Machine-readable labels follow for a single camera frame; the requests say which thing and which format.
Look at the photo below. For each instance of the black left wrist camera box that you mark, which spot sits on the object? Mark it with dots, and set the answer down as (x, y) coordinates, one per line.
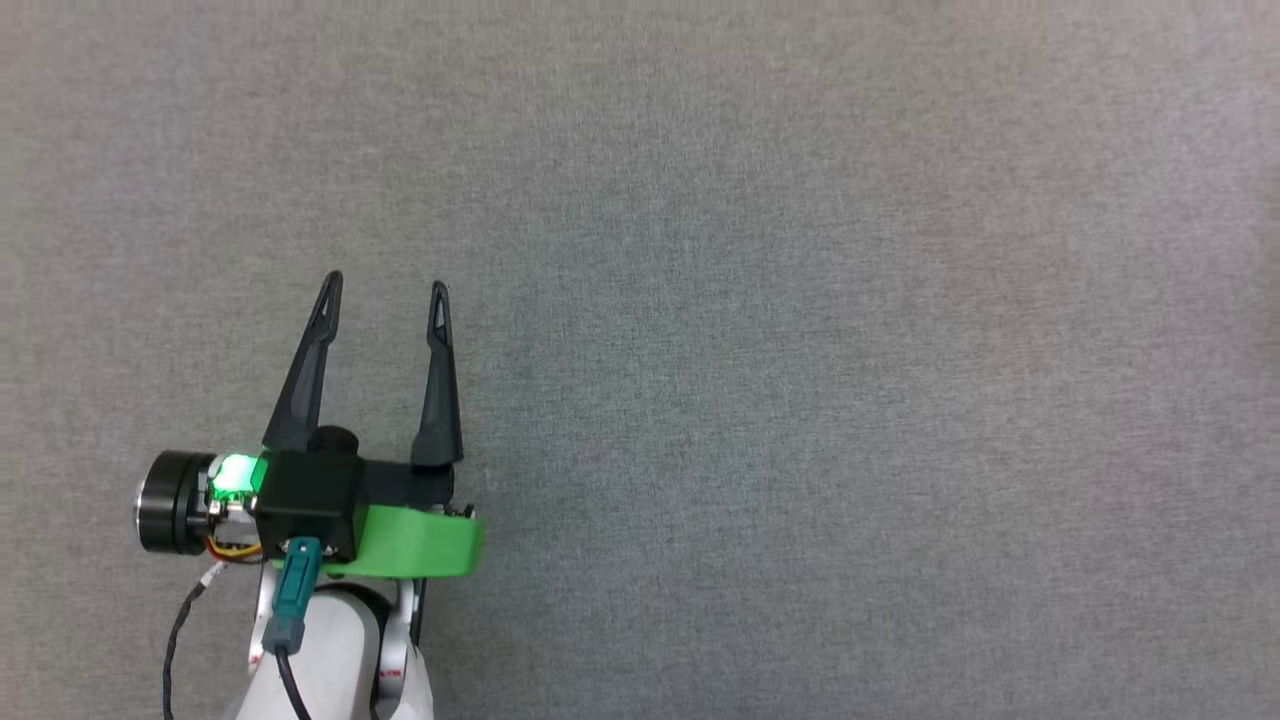
(310, 500)

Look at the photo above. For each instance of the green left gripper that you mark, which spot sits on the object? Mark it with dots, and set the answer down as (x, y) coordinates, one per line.
(420, 540)

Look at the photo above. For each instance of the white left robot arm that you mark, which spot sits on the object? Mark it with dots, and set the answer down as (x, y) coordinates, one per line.
(340, 660)

